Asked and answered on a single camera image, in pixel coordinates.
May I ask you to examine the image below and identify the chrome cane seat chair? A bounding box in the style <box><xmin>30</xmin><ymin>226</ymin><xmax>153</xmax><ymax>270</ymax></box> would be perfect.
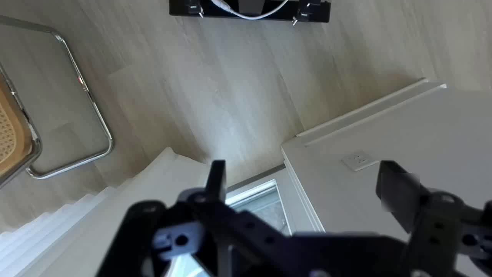
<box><xmin>0</xmin><ymin>13</ymin><xmax>116</xmax><ymax>189</ymax></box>

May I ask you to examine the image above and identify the white wall switch plate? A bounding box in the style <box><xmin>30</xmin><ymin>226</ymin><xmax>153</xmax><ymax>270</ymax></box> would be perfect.
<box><xmin>342</xmin><ymin>149</ymin><xmax>377</xmax><ymax>173</ymax></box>

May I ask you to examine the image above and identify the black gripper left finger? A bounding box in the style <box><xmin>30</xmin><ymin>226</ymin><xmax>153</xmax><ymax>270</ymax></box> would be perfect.
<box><xmin>97</xmin><ymin>158</ymin><xmax>309</xmax><ymax>277</ymax></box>

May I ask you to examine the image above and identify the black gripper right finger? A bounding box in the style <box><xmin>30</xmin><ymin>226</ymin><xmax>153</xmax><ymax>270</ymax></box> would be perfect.
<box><xmin>375</xmin><ymin>160</ymin><xmax>492</xmax><ymax>277</ymax></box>

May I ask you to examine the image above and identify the white framed glass door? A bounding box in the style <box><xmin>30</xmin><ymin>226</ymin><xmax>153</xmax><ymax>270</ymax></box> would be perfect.
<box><xmin>166</xmin><ymin>176</ymin><xmax>292</xmax><ymax>277</ymax></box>

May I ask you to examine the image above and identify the white cable loop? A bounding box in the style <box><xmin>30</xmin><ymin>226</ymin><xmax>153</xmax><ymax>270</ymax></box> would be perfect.
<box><xmin>212</xmin><ymin>0</ymin><xmax>291</xmax><ymax>21</ymax></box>

